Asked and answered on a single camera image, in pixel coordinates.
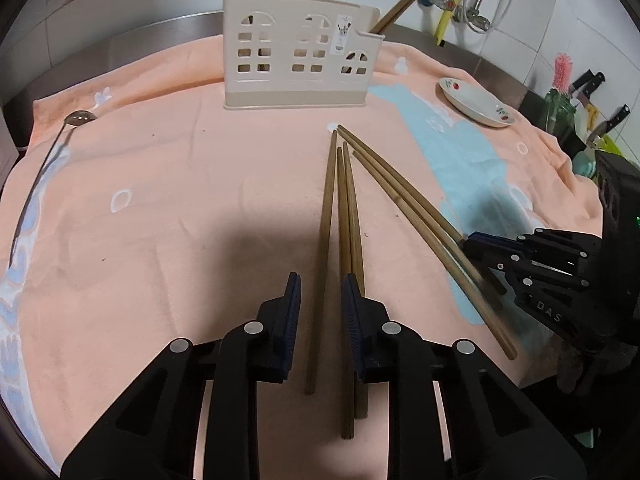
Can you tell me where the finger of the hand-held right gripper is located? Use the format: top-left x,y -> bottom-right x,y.
465,229 -> 603,273
462,242 -> 598,301

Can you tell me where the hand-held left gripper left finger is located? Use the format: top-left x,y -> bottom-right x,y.
60,272 -> 303,480

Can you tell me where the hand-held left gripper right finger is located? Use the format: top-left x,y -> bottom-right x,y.
341,272 -> 586,480

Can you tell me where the wooden chopstick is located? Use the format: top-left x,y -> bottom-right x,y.
304,130 -> 338,395
352,149 -> 518,361
336,146 -> 355,440
371,0 -> 449,35
337,125 -> 473,248
357,152 -> 506,308
342,141 -> 368,420

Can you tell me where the cream plastic utensil holder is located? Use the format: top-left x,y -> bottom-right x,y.
222,0 -> 385,111

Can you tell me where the person's right hand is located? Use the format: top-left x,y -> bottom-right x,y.
555,344 -> 618,396

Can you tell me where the white floral plate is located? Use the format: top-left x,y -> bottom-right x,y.
438,76 -> 516,129

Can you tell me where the peach printed towel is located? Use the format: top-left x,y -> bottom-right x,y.
0,32 -> 603,480

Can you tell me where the pink bottle brush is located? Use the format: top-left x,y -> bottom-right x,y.
551,51 -> 574,95

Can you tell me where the metal water valve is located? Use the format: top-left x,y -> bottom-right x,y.
457,4 -> 492,34

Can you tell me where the black-handled kitchen knife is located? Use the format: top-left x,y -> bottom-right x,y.
570,71 -> 607,107
587,104 -> 632,147

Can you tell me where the long-handled metal spoon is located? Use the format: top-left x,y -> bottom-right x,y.
9,110 -> 98,267

